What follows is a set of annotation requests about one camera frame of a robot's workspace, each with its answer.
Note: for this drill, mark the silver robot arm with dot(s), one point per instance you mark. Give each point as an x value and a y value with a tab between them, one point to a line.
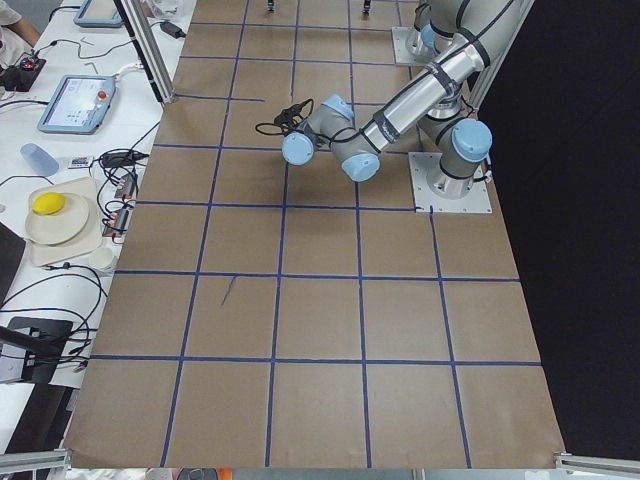
457	39
464	143

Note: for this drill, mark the white paper cup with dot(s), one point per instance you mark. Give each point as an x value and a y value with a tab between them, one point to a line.
103	260

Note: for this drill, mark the beige rectangular tray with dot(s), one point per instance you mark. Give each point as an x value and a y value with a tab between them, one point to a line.
87	240

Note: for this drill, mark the small remote control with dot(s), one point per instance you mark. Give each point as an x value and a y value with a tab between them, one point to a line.
80	162

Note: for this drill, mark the black power adapter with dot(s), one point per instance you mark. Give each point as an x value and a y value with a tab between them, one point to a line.
172	30

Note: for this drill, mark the beige round plate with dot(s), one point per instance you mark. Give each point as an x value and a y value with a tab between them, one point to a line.
60	227

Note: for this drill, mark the yellow lemon toy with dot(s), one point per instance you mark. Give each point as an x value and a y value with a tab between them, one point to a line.
49	203

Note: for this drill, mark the near teach pendant tablet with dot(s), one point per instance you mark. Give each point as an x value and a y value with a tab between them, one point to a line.
79	105

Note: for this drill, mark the teach pendant tablet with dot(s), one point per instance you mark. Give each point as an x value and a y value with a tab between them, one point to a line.
98	14
79	105

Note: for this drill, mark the light blue plastic bottle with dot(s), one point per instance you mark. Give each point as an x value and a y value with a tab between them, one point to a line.
39	160

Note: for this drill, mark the far teach pendant tablet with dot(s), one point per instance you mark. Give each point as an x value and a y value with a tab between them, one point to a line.
98	14

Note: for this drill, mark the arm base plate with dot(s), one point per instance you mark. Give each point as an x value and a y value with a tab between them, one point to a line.
435	192
413	47

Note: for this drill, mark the black camera stand base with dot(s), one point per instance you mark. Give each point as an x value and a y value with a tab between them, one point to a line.
31	349

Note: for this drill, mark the aluminium frame post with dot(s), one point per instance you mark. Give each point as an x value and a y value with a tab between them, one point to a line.
141	35

